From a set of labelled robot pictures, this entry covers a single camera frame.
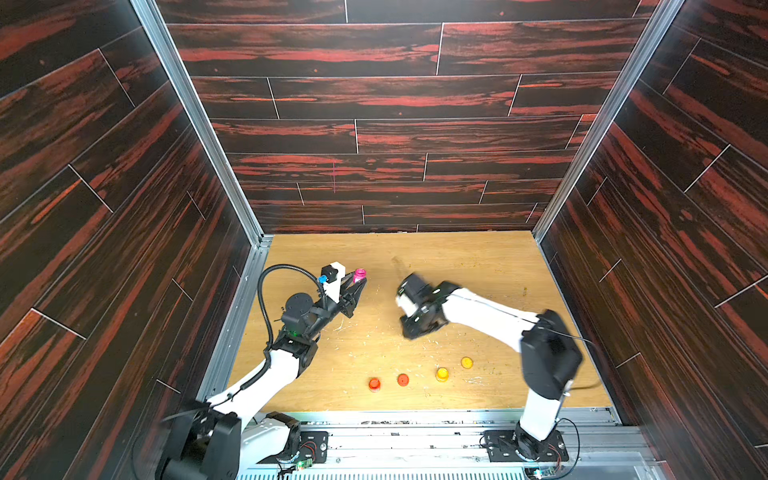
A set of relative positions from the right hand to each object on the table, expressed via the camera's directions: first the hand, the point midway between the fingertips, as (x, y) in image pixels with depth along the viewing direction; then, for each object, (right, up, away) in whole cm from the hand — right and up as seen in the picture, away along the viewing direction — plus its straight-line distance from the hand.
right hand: (412, 328), depth 89 cm
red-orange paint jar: (-12, -15, -7) cm, 20 cm away
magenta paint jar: (-15, +17, -15) cm, 27 cm away
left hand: (-15, +16, -13) cm, 25 cm away
